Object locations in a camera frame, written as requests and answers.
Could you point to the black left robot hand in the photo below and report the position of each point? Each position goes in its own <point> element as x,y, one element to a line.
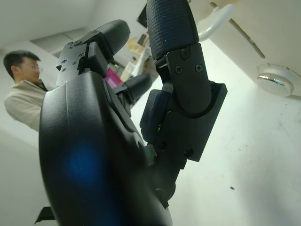
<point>94,153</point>

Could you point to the pink box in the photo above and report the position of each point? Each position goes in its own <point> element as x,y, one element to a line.
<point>113,78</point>

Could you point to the person in beige jacket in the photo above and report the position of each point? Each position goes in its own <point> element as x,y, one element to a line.
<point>23,99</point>

